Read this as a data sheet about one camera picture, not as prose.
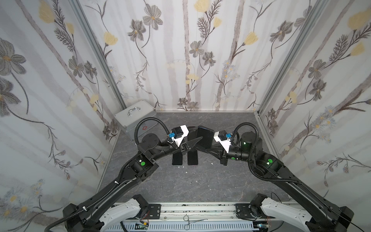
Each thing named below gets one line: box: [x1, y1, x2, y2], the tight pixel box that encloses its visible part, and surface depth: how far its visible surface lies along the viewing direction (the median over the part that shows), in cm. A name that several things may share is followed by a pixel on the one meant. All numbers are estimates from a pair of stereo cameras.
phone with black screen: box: [171, 152, 183, 166], surface depth 95 cm
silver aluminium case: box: [114, 100, 159, 141], surface depth 102 cm
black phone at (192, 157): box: [187, 149, 199, 166], surface depth 93 cm
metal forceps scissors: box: [183, 215, 208, 231], surface depth 73 cm
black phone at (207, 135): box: [195, 125, 215, 149], surface depth 57 cm
